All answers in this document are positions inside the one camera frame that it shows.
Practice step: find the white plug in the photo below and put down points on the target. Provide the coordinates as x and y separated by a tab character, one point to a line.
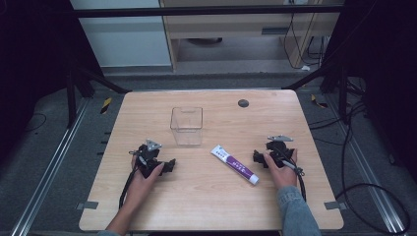
305	68

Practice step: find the grey tape strip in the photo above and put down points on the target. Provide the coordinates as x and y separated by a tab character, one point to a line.
87	205
335	205

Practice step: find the grey round table grommet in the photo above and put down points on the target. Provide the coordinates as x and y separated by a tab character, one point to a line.
243	103

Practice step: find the aluminium floor rail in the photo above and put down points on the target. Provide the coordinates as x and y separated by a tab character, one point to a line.
367	170
49	170

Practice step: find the person's left hand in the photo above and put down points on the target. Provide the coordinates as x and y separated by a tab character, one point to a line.
139	188

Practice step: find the white and purple toothpaste tube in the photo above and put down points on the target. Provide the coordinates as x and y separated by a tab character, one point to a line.
234	164

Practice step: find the dark curtain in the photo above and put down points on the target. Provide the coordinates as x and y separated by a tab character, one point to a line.
32	49
387	65

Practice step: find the black metal stand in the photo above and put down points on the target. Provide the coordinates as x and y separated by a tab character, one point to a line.
343	95
71	98

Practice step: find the yellow and black striped tape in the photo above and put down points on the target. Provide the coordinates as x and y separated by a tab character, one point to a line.
318	102
106	105

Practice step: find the clear plastic square container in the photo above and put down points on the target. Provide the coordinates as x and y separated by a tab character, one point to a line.
186	126

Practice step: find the white cabinet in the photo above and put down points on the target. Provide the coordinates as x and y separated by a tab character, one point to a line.
124	39

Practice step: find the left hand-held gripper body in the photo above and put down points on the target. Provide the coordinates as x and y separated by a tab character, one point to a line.
148	155

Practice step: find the person's right hand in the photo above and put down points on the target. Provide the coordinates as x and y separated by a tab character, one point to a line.
284	175

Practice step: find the black horizontal frame bar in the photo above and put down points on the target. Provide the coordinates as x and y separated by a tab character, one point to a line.
196	11

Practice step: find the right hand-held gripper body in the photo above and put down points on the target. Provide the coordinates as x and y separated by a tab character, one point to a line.
278	152

